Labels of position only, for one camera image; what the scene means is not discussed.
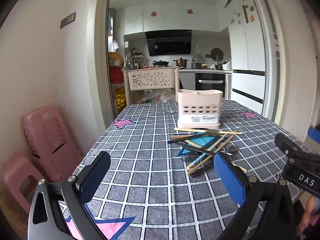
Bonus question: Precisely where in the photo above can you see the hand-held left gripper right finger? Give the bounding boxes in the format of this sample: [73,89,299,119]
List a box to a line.
[213,153,301,240]

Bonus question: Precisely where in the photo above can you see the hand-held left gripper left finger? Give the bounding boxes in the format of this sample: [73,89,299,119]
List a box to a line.
[27,151,112,240]

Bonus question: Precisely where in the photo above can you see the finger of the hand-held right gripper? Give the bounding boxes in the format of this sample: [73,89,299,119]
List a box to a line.
[274,132,317,164]
[307,127,320,141]

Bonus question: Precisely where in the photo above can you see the wooden chopstick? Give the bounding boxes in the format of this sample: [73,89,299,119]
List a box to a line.
[186,134,228,170]
[174,128,243,135]
[187,134,235,175]

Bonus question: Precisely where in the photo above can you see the blue patterned chopstick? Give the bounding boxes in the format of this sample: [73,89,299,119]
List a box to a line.
[186,152,209,170]

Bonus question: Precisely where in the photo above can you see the black chopstick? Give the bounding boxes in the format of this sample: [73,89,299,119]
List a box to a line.
[167,129,209,144]
[179,142,217,154]

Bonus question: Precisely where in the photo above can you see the black spoon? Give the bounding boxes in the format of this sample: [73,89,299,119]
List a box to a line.
[180,154,201,163]

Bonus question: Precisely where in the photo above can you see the metal spoon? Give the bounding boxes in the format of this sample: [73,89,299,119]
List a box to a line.
[197,128,221,136]

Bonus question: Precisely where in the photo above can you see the pink perforated utensil holder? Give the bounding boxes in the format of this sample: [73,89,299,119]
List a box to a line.
[177,89,224,130]

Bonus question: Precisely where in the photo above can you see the person's right hand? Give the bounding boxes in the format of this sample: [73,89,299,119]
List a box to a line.
[296,195,320,235]

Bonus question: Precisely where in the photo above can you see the grey checkered star tablecloth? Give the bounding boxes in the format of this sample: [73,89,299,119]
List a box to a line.
[59,100,319,240]

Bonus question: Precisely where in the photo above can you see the small pink plastic stool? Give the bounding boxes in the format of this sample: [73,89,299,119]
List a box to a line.
[2,152,47,214]

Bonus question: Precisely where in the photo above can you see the gold foil package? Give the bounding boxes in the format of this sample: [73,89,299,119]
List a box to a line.
[114,87,126,109]

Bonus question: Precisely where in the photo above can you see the black built-in oven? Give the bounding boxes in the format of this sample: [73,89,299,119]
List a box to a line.
[194,72,226,100]

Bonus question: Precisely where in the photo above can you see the white refrigerator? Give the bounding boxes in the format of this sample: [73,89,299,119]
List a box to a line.
[228,0,267,116]

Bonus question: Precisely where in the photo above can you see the clear plastic bags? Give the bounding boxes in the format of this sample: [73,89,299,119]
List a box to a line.
[138,89,177,104]

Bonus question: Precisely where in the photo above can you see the red plastic bucket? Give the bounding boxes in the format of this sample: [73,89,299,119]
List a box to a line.
[109,66,125,84]

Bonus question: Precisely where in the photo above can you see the round metal steamer rack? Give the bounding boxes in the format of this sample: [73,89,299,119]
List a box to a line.
[211,48,224,62]

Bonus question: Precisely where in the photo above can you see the beige perforated storage trolley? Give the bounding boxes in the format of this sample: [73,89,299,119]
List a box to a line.
[123,67,180,106]

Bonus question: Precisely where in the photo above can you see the brass cooking pot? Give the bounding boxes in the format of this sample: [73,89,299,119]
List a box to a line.
[174,57,190,68]

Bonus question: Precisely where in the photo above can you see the black range hood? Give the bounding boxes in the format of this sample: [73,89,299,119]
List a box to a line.
[145,30,192,57]

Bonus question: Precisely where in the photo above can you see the white upper cabinets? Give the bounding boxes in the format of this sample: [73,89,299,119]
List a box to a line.
[124,4,221,36]

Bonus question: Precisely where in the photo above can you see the grey wall switch plate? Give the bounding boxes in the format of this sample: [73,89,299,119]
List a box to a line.
[60,12,76,29]

